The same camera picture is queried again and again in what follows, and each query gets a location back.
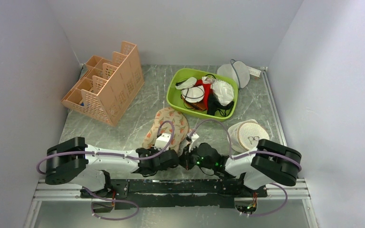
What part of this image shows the black bra in bin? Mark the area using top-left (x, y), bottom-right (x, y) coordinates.
top-left (207, 94), bottom-right (234, 117)

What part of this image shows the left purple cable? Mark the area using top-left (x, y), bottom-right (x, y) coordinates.
top-left (36, 120), bottom-right (175, 175)

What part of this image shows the small white label box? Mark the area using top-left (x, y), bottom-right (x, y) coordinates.
top-left (247, 66), bottom-right (261, 78)

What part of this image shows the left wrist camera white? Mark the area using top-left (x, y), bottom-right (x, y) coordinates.
top-left (154, 133), bottom-right (172, 151)

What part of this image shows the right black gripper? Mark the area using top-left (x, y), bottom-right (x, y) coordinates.
top-left (179, 142), bottom-right (215, 170)

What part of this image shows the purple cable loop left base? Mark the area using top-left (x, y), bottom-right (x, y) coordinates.
top-left (81, 187), bottom-right (140, 221)

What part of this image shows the white round laundry bag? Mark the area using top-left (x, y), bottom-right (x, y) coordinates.
top-left (217, 59), bottom-right (250, 89)

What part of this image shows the white crumpled bra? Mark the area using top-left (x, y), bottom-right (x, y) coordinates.
top-left (202, 76), bottom-right (234, 106)

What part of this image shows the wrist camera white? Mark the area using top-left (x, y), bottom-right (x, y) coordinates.
top-left (186, 132), bottom-right (199, 146)
top-left (154, 133), bottom-right (172, 151)

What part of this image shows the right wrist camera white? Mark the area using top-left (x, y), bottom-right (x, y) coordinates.
top-left (186, 132), bottom-right (199, 146)

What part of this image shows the floral mesh laundry bag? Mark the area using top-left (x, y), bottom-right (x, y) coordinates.
top-left (141, 107), bottom-right (190, 155)

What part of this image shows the peach plastic file organizer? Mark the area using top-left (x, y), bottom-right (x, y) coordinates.
top-left (61, 41), bottom-right (144, 126)

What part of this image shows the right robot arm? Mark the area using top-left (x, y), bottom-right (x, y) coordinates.
top-left (179, 139), bottom-right (302, 197)

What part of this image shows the white bra black trim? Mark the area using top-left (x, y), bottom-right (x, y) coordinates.
top-left (175, 77), bottom-right (204, 111)

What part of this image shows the green plastic bin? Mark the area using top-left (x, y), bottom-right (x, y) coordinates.
top-left (166, 68), bottom-right (239, 122)

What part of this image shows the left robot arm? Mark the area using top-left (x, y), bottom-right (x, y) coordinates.
top-left (38, 137), bottom-right (179, 198)

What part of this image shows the red bra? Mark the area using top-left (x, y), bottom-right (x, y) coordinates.
top-left (195, 79), bottom-right (212, 110)

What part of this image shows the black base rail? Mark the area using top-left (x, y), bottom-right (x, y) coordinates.
top-left (95, 179), bottom-right (267, 209)

